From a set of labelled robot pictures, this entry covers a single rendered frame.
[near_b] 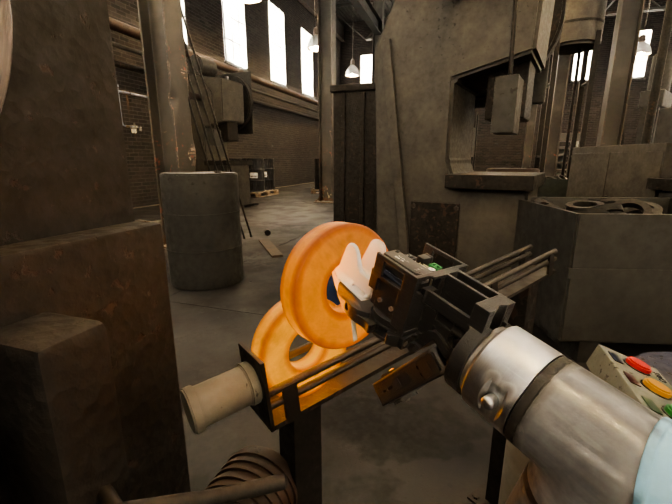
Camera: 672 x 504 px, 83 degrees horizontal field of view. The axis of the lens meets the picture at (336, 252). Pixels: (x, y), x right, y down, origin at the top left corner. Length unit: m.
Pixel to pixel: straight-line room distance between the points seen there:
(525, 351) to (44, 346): 0.43
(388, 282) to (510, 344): 0.11
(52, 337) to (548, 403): 0.44
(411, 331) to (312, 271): 0.13
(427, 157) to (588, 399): 2.49
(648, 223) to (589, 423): 1.92
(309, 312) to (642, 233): 1.90
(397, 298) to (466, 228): 2.34
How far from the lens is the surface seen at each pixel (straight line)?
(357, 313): 0.38
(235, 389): 0.53
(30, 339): 0.49
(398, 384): 0.40
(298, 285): 0.41
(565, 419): 0.29
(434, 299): 0.34
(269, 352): 0.54
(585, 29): 8.86
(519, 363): 0.30
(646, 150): 3.92
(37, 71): 0.65
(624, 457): 0.29
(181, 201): 2.96
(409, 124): 2.78
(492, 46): 2.70
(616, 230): 2.12
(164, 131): 4.74
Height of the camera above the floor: 0.97
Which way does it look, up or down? 14 degrees down
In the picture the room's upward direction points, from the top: straight up
